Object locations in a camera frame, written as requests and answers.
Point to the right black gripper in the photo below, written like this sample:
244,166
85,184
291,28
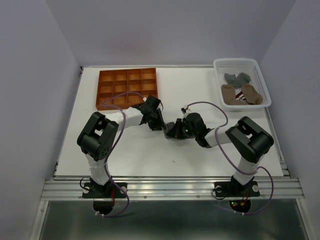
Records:
178,123

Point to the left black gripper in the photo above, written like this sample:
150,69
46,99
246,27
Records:
157,126

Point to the dark grey sock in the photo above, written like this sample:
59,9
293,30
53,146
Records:
169,130

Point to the grey sock pair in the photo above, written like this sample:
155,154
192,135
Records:
237,80

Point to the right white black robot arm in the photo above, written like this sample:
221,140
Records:
251,141

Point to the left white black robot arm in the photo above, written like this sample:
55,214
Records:
102,132

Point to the orange compartment tray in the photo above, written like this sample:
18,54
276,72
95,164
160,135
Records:
125,87

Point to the brown sock left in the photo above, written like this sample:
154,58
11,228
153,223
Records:
229,96

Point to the brown sock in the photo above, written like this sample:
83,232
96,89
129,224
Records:
251,95
229,96

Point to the red white striped sock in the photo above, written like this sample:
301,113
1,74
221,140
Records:
240,97

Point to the white plastic basket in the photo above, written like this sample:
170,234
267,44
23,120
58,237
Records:
235,66

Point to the brown sock right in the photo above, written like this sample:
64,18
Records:
251,95

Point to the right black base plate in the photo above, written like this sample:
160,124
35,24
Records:
228,189

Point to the aluminium rail frame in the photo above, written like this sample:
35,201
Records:
170,198

